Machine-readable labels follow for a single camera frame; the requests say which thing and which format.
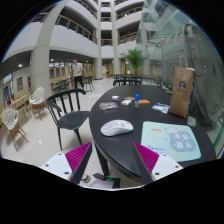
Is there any group of black chairs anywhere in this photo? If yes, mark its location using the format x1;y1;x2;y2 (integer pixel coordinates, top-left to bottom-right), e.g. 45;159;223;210
50;75;95;94

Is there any grey smartphone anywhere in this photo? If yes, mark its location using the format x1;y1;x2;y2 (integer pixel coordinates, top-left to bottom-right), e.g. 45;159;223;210
186;115;198;128

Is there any black wooden spindle chair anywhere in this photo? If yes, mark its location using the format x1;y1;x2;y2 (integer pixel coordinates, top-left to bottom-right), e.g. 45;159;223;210
45;87;92;151

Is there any white lattice chair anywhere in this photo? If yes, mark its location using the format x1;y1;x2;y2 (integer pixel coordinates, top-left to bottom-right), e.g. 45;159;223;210
28;86;48;120
1;107;29;153

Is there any light green printed mouse pad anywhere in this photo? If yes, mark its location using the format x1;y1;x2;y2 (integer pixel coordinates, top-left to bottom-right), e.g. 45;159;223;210
140;120;202;163

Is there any clear plastic snack packet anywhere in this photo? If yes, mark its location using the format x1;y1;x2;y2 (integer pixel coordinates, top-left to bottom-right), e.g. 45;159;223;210
98;101;120;112

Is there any white perforated computer mouse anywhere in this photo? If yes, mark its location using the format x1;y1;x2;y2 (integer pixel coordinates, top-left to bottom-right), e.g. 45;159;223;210
100;119;134;137

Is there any brown paper bag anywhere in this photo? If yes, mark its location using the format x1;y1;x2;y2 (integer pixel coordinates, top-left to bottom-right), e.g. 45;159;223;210
168;54;198;119

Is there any flat white box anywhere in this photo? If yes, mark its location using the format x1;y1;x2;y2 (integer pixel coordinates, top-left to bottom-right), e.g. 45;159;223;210
120;99;133;107

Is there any white and blue packet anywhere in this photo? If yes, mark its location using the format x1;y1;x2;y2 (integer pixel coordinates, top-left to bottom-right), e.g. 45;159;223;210
151;102;171;114

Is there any small blue-capped bottle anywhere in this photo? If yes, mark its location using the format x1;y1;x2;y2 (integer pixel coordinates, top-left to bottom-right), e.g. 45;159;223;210
134;93;141;109

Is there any row of black chairs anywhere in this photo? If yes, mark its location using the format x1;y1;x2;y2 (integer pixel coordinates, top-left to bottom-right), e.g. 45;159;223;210
113;73;143;87

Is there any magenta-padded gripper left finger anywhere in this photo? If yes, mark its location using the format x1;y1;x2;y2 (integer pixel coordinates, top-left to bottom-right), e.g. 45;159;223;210
39;141;93;185

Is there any potted palm plant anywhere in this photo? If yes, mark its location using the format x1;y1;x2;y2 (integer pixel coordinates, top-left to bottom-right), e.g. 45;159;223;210
125;48;148;76

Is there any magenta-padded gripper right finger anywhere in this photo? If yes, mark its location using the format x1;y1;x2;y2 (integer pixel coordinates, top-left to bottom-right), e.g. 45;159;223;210
133;141;184;185

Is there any person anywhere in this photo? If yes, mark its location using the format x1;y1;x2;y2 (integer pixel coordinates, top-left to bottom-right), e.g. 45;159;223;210
71;59;85;90

